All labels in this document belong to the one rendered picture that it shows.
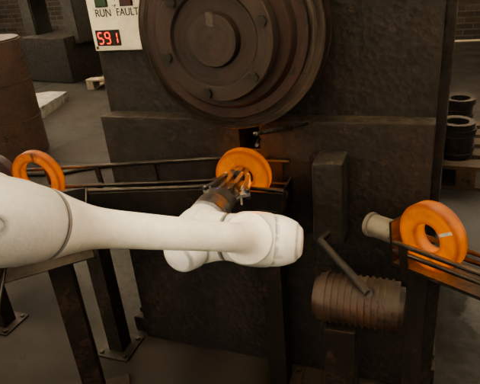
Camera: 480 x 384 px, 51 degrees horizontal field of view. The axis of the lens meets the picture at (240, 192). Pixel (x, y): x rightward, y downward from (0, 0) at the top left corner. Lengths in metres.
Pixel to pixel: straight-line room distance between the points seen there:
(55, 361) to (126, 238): 1.29
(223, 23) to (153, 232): 0.52
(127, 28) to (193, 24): 0.38
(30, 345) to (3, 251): 1.56
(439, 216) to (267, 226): 0.35
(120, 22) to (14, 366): 1.28
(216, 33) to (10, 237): 0.70
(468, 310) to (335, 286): 0.92
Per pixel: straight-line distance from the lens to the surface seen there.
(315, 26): 1.17
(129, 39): 1.51
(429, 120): 1.32
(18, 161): 1.77
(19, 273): 1.42
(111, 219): 0.77
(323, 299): 1.27
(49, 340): 2.14
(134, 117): 1.53
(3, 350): 2.19
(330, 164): 1.25
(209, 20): 1.14
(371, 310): 1.26
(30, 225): 0.62
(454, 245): 1.09
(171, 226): 0.83
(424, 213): 1.11
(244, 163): 1.33
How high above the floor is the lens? 1.28
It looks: 26 degrees down
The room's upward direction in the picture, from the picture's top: 5 degrees counter-clockwise
